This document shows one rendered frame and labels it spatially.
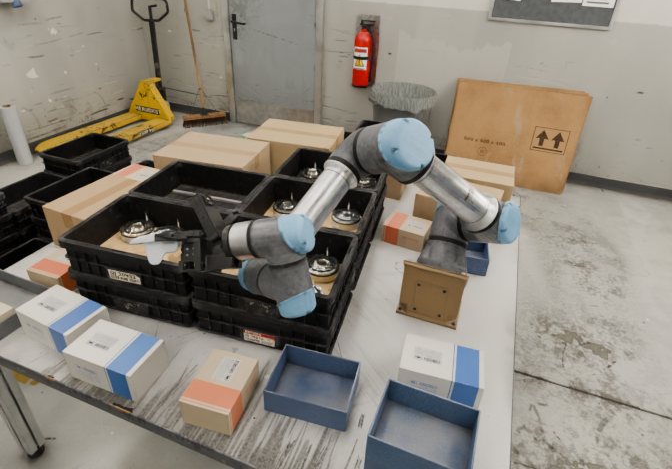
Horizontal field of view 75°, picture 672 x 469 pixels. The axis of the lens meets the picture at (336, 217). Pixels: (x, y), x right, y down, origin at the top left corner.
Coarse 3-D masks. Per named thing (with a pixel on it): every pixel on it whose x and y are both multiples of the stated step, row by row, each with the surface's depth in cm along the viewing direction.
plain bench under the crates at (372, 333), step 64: (384, 256) 161; (512, 256) 165; (128, 320) 128; (384, 320) 133; (512, 320) 135; (0, 384) 141; (64, 384) 108; (384, 384) 113; (512, 384) 115; (192, 448) 99; (256, 448) 97; (320, 448) 97
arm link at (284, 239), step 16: (256, 224) 82; (272, 224) 80; (288, 224) 79; (304, 224) 80; (256, 240) 81; (272, 240) 80; (288, 240) 79; (304, 240) 79; (256, 256) 83; (272, 256) 81; (288, 256) 80; (304, 256) 82
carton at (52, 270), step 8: (48, 256) 140; (56, 256) 140; (64, 256) 140; (40, 264) 136; (48, 264) 136; (56, 264) 137; (64, 264) 137; (32, 272) 134; (40, 272) 133; (48, 272) 133; (56, 272) 133; (64, 272) 134; (32, 280) 136; (40, 280) 134; (48, 280) 133; (56, 280) 131; (64, 280) 134; (72, 280) 137; (72, 288) 137
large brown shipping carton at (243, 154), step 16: (176, 144) 192; (192, 144) 193; (208, 144) 194; (224, 144) 195; (240, 144) 196; (256, 144) 197; (160, 160) 182; (192, 160) 179; (208, 160) 179; (224, 160) 180; (240, 160) 181; (256, 160) 188
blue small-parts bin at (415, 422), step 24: (384, 408) 98; (408, 408) 98; (432, 408) 96; (456, 408) 93; (384, 432) 93; (408, 432) 93; (432, 432) 94; (456, 432) 94; (384, 456) 86; (408, 456) 83; (432, 456) 89; (456, 456) 89
